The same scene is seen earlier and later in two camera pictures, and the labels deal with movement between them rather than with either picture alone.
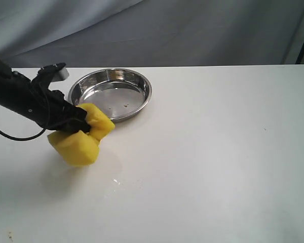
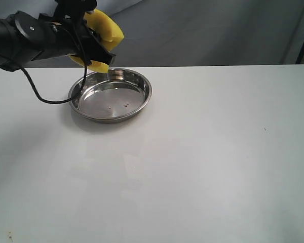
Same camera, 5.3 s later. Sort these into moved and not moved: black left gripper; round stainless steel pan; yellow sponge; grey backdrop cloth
Moved: black left gripper; yellow sponge
Not moved: round stainless steel pan; grey backdrop cloth
